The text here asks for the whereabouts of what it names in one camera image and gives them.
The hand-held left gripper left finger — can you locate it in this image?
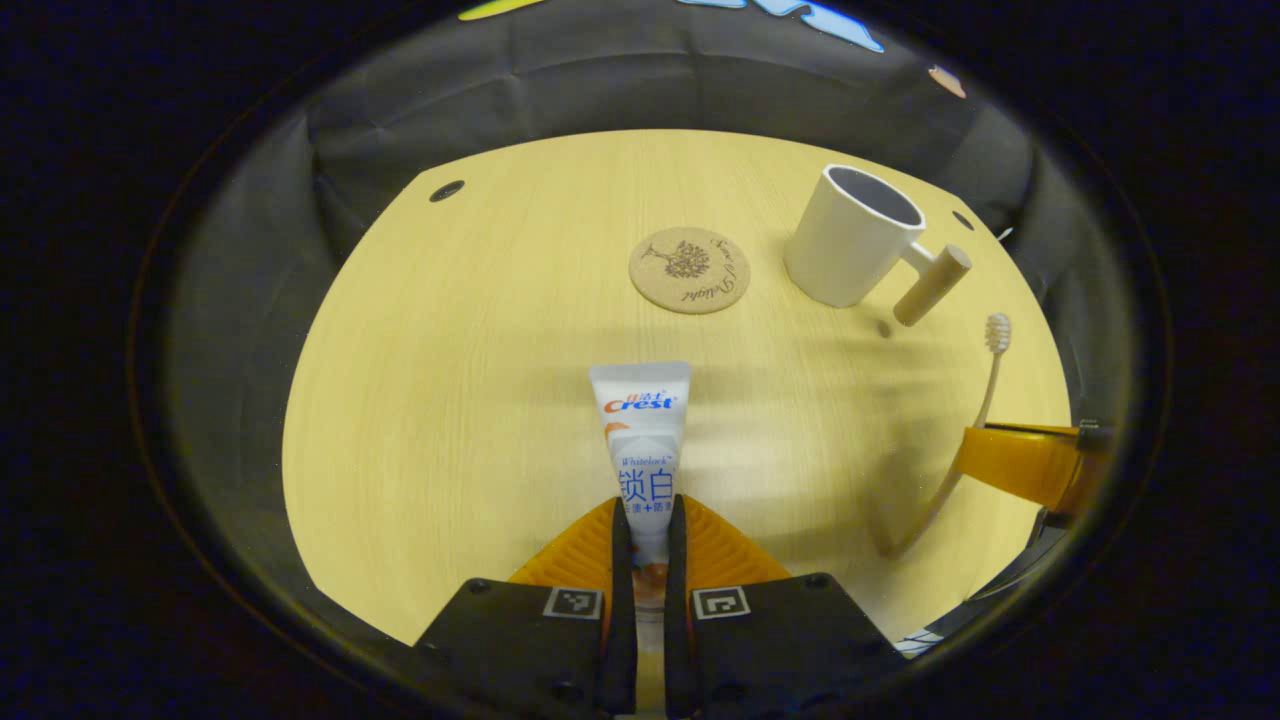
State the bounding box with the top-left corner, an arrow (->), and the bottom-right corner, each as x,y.
415,497 -> 638,720

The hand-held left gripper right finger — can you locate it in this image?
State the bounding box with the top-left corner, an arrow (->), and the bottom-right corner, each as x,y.
665,493 -> 906,720

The beige toothbrush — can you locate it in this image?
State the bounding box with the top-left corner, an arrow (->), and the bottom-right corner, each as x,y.
880,312 -> 1013,559

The white toothpaste tube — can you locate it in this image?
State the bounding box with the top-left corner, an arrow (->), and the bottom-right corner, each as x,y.
588,361 -> 693,651

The white cup with wooden handle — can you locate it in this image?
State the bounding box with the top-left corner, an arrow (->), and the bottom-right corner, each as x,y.
783,164 -> 973,328

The round cork coaster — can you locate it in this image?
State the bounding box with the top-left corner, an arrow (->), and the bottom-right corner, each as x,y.
628,226 -> 752,316

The light wooden desktop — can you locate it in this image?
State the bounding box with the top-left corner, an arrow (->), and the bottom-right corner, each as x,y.
282,128 -> 1073,716

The black backdrop cloth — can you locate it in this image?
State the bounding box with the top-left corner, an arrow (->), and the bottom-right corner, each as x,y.
165,0 -> 1141,641

